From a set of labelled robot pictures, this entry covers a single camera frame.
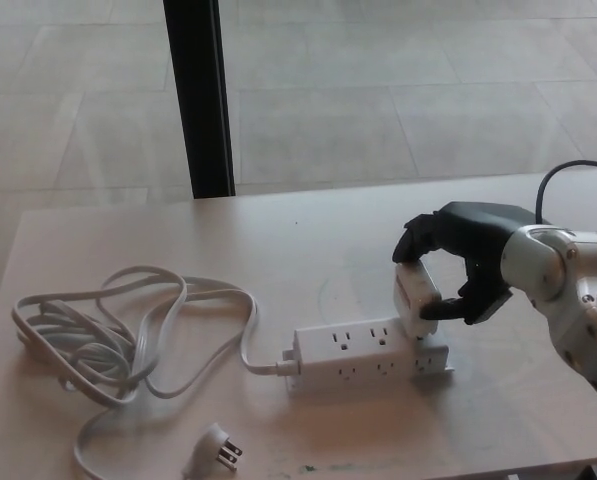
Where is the white flat power cord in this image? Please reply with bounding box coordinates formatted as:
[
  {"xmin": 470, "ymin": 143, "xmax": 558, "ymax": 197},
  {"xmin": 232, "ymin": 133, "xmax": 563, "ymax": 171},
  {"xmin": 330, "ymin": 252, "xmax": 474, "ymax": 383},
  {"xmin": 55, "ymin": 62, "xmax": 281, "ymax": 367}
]
[{"xmin": 10, "ymin": 265, "xmax": 299, "ymax": 480}]

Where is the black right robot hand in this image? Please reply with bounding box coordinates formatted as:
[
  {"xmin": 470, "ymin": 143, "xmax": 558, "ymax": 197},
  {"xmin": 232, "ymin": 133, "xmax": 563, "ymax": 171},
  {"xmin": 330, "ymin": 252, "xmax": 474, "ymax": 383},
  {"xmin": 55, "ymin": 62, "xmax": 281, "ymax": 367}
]
[{"xmin": 391, "ymin": 200, "xmax": 536, "ymax": 327}]

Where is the white wall charger adapter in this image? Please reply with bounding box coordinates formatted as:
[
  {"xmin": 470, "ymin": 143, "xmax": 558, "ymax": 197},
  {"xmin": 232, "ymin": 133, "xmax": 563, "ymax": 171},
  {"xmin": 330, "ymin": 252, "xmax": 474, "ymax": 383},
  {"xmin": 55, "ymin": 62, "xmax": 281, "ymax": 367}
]
[{"xmin": 392, "ymin": 258, "xmax": 441, "ymax": 339}]

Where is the white power strip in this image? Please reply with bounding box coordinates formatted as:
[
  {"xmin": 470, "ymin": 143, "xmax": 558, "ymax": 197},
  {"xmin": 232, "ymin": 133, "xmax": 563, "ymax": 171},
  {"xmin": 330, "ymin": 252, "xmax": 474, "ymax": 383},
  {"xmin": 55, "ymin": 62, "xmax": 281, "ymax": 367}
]
[{"xmin": 280, "ymin": 316, "xmax": 455, "ymax": 397}]

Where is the black vertical post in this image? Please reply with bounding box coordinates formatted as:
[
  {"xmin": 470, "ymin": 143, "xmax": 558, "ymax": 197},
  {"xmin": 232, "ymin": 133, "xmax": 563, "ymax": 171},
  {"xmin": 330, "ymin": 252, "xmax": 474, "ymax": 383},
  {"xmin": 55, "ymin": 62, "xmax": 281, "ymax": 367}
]
[{"xmin": 162, "ymin": 0, "xmax": 237, "ymax": 199}]

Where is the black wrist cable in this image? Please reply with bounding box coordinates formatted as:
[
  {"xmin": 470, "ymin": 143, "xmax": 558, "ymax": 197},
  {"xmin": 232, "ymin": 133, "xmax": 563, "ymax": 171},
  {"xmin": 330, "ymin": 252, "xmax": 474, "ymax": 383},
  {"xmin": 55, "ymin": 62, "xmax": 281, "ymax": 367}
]
[{"xmin": 535, "ymin": 159, "xmax": 597, "ymax": 225}]

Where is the white angled three-prong plug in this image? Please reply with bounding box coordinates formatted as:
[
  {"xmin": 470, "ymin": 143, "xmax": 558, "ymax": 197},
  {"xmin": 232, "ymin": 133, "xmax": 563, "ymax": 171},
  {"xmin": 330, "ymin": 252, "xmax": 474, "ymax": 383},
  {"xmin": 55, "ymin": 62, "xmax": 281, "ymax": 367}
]
[{"xmin": 180, "ymin": 422, "xmax": 244, "ymax": 480}]

